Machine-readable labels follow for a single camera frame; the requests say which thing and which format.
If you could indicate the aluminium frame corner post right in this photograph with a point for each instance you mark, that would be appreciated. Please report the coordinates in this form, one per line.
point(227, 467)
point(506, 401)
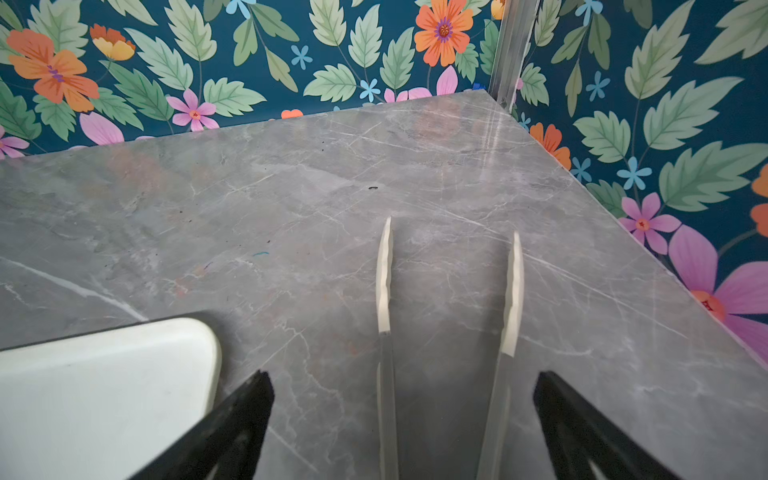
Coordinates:
point(515, 32)

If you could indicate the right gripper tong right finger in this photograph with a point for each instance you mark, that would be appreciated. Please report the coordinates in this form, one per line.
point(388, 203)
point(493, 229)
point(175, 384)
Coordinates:
point(499, 405)

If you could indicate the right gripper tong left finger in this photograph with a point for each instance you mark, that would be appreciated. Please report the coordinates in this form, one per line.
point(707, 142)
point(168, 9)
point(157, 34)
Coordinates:
point(386, 397)

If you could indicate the white rectangular tray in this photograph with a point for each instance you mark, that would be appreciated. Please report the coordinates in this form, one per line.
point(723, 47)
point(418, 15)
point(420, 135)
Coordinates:
point(104, 405)

